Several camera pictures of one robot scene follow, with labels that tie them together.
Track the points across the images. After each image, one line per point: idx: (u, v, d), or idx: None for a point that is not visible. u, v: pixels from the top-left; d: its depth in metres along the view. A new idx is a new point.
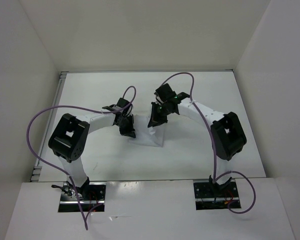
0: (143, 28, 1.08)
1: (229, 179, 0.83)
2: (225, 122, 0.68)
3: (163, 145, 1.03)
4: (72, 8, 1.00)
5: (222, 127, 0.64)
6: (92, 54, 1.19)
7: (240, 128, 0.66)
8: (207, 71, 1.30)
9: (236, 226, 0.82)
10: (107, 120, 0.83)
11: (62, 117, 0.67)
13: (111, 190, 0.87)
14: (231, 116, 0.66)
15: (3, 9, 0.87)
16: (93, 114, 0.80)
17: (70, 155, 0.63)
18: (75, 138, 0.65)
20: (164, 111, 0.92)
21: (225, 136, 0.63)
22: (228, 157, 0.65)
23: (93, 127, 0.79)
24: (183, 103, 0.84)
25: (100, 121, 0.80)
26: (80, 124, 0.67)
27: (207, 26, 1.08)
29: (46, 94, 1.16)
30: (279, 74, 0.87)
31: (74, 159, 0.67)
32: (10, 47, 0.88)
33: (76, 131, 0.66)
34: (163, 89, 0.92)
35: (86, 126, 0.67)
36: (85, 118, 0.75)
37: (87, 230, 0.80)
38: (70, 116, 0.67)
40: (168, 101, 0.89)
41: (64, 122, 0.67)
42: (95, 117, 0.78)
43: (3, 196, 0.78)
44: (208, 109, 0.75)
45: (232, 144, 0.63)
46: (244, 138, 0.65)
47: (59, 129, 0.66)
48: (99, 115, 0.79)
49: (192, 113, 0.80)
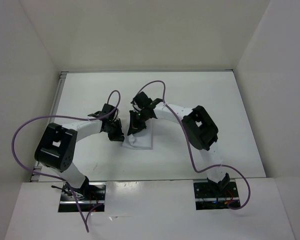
0: (142, 29, 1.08)
1: (228, 177, 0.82)
2: (196, 116, 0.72)
3: (152, 147, 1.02)
4: (72, 9, 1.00)
5: (192, 121, 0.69)
6: (91, 55, 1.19)
7: (209, 118, 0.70)
8: (206, 70, 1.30)
9: (235, 227, 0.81)
10: (94, 126, 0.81)
11: (47, 127, 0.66)
13: (110, 191, 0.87)
14: (199, 110, 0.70)
15: (4, 11, 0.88)
16: (79, 121, 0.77)
17: (59, 166, 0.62)
18: (63, 148, 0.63)
20: (144, 116, 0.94)
21: (196, 128, 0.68)
22: (206, 147, 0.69)
23: (80, 136, 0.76)
24: (157, 107, 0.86)
25: (85, 129, 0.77)
26: (67, 132, 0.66)
27: (206, 25, 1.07)
29: (46, 93, 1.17)
30: (279, 74, 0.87)
31: (64, 169, 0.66)
32: (11, 49, 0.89)
33: (64, 140, 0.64)
34: (140, 97, 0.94)
35: (73, 134, 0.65)
36: (72, 126, 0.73)
37: (88, 236, 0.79)
38: (56, 125, 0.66)
40: (145, 108, 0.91)
41: (50, 131, 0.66)
42: (82, 125, 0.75)
43: (3, 196, 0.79)
44: (179, 107, 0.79)
45: (204, 135, 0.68)
46: (215, 128, 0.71)
47: (45, 139, 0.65)
48: (85, 123, 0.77)
49: (166, 115, 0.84)
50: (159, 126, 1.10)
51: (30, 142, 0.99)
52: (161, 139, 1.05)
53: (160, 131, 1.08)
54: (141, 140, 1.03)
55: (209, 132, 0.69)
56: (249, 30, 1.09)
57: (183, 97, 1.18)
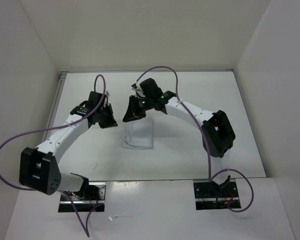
0: (142, 28, 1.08)
1: (228, 178, 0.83)
2: (214, 120, 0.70)
3: (152, 147, 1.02)
4: (72, 9, 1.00)
5: (212, 127, 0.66)
6: (90, 55, 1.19)
7: (228, 125, 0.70)
8: (206, 70, 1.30)
9: (235, 227, 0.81)
10: (79, 129, 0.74)
11: (22, 154, 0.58)
13: (110, 191, 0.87)
14: (220, 115, 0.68)
15: (4, 11, 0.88)
16: (58, 133, 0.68)
17: (46, 192, 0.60)
18: (44, 176, 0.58)
20: (148, 106, 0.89)
21: (215, 135, 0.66)
22: (221, 155, 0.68)
23: (63, 148, 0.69)
24: (171, 103, 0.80)
25: (68, 138, 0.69)
26: (44, 158, 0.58)
27: (206, 25, 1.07)
29: (46, 93, 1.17)
30: (279, 74, 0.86)
31: (54, 190, 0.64)
32: (10, 49, 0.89)
33: (42, 167, 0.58)
34: (149, 85, 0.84)
35: (51, 160, 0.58)
36: (49, 146, 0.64)
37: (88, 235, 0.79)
38: (31, 151, 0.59)
40: (155, 101, 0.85)
41: (26, 159, 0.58)
42: (61, 140, 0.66)
43: (3, 197, 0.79)
44: (197, 108, 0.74)
45: (221, 142, 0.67)
46: (232, 135, 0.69)
47: (24, 167, 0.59)
48: (67, 133, 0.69)
49: (180, 113, 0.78)
50: (158, 125, 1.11)
51: (29, 143, 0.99)
52: (161, 139, 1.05)
53: (159, 130, 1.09)
54: (140, 139, 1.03)
55: (227, 139, 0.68)
56: (248, 29, 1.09)
57: (183, 97, 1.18)
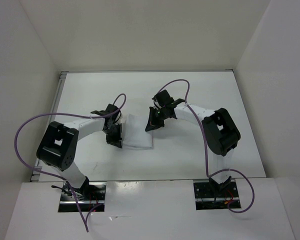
0: (142, 28, 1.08)
1: (229, 178, 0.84)
2: (217, 118, 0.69)
3: (153, 146, 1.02)
4: (71, 9, 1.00)
5: (212, 123, 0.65)
6: (91, 55, 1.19)
7: (232, 122, 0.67)
8: (206, 70, 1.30)
9: (235, 227, 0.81)
10: (97, 124, 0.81)
11: (49, 125, 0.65)
13: (110, 190, 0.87)
14: (222, 112, 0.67)
15: (4, 11, 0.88)
16: (82, 119, 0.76)
17: (61, 164, 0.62)
18: (64, 147, 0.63)
20: (163, 115, 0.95)
21: (216, 130, 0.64)
22: (223, 153, 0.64)
23: (82, 134, 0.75)
24: (178, 107, 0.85)
25: (88, 127, 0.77)
26: (68, 131, 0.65)
27: (206, 25, 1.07)
29: (46, 93, 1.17)
30: (279, 74, 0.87)
31: (65, 168, 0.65)
32: (10, 49, 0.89)
33: (65, 139, 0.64)
34: (161, 95, 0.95)
35: (75, 133, 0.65)
36: (74, 125, 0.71)
37: (88, 235, 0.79)
38: (58, 124, 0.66)
40: (166, 107, 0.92)
41: (52, 130, 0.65)
42: (84, 124, 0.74)
43: (3, 197, 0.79)
44: (201, 108, 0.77)
45: (224, 139, 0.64)
46: (237, 133, 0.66)
47: (48, 137, 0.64)
48: (88, 121, 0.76)
49: (186, 115, 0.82)
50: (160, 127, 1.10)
51: (30, 143, 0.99)
52: (161, 139, 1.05)
53: (160, 131, 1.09)
54: (141, 140, 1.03)
55: (230, 136, 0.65)
56: (249, 29, 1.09)
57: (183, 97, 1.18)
